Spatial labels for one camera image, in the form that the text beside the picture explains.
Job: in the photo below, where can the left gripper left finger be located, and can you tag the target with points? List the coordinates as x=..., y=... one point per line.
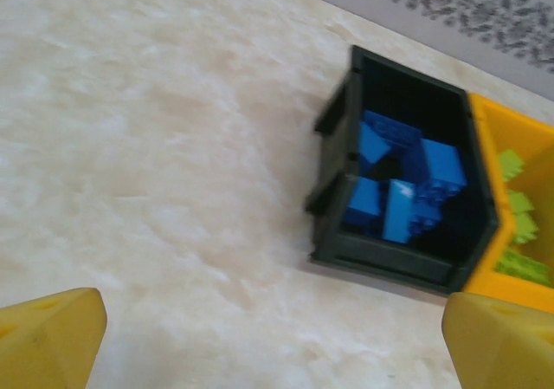
x=47, y=345

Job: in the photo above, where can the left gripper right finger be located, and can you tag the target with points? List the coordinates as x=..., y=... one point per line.
x=506, y=350

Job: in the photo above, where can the long lime green lego brick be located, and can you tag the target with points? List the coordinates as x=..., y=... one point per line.
x=523, y=267

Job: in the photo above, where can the blue lego brick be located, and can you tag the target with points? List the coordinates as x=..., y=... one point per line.
x=363, y=202
x=398, y=129
x=398, y=215
x=374, y=144
x=428, y=215
x=441, y=168

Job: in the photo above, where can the black plastic bin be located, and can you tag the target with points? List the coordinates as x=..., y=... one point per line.
x=389, y=267

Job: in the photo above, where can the yellow plastic bin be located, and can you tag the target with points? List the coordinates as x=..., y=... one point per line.
x=489, y=116

